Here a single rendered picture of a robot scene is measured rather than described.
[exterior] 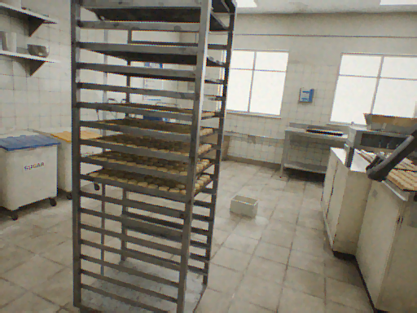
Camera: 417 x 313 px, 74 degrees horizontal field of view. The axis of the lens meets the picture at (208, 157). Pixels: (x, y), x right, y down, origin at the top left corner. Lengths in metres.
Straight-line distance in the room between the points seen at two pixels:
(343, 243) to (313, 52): 3.98
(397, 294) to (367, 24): 4.72
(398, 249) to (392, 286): 0.25
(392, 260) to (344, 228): 0.72
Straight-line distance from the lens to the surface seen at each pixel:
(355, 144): 2.61
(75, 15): 1.50
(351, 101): 5.98
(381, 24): 6.09
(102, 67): 1.42
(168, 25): 1.28
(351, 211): 2.75
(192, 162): 1.19
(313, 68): 5.91
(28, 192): 3.25
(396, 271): 2.21
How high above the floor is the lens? 1.33
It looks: 12 degrees down
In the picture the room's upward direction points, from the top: 6 degrees clockwise
